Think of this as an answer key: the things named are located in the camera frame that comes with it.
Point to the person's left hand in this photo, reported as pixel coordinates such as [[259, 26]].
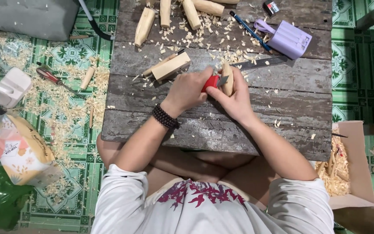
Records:
[[183, 92]]

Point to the person's right hand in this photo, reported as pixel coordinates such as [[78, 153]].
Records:
[[237, 104]]

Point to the person's left fingers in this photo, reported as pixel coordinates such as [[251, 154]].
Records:
[[201, 75]]

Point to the red utility knife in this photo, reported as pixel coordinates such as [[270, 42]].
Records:
[[210, 83]]

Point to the carved light wooden piece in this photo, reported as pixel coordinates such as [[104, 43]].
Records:
[[227, 78]]

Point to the rectangular light wooden block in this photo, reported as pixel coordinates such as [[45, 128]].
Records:
[[171, 66]]

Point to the thin wooden pencil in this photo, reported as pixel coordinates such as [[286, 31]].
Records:
[[159, 63]]

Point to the wood shavings on table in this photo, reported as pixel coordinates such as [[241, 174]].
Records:
[[203, 31]]

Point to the metal ruler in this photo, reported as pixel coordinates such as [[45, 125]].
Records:
[[261, 62]]

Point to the rounded light wooden peg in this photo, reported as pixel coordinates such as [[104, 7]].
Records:
[[208, 6], [192, 13], [165, 13], [144, 26]]

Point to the blue pen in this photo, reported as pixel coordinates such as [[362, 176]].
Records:
[[250, 31]]

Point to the person's bare legs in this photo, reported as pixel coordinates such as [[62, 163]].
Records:
[[187, 165]]

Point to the small black box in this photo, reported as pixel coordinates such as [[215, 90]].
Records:
[[270, 7]]

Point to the short wooden dowel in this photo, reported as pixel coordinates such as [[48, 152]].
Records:
[[87, 78]]

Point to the thin wooden stick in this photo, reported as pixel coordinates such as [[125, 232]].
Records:
[[91, 117]]

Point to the small brown wooden stick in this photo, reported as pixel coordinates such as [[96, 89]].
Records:
[[78, 37]]

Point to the white printed shirt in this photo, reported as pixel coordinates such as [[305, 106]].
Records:
[[206, 211]]

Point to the heap of floor wood shavings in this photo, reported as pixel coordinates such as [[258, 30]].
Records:
[[63, 107]]

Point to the cardboard box with shavings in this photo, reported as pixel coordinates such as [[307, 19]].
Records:
[[352, 165]]

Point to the grey cushion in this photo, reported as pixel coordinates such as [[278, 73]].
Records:
[[28, 18]]

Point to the white plastic appliance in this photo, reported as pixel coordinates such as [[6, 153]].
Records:
[[6, 86]]

